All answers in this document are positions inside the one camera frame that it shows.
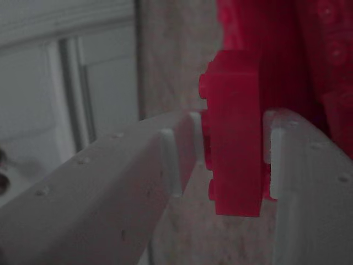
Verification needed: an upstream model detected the small red brick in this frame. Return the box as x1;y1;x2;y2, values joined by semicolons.
199;49;273;219

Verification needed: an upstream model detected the large red brick box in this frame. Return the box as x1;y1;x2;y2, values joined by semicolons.
216;0;353;161

